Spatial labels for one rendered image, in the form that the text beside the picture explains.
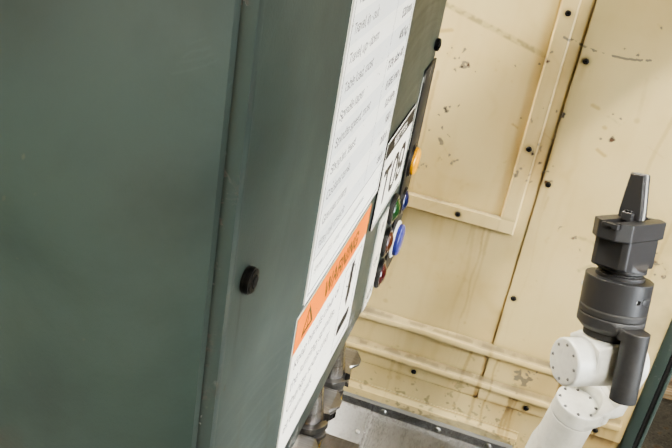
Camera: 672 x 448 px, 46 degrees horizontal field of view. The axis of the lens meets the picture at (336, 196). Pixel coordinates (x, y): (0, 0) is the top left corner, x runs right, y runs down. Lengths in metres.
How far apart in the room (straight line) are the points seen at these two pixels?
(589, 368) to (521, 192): 0.45
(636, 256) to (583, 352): 0.14
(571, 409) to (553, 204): 0.43
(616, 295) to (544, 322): 0.51
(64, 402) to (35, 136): 0.12
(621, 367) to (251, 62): 0.90
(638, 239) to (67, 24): 0.90
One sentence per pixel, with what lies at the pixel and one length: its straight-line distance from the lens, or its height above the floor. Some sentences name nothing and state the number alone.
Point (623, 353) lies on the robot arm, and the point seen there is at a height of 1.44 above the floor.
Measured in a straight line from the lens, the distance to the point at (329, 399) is 1.22.
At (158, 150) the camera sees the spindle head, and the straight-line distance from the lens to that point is 0.27.
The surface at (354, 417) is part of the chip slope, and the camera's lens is 1.77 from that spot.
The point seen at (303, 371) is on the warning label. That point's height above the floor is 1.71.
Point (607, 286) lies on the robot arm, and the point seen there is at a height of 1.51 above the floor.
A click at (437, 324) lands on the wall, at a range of 1.63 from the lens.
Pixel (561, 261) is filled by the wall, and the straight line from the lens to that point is 1.52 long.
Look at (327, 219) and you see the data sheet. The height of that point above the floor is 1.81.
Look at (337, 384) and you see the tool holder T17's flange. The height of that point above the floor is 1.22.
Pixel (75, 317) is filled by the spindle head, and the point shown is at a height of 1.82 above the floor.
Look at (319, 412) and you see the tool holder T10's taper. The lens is 1.16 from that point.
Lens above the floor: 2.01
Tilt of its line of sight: 26 degrees down
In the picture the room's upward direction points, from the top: 10 degrees clockwise
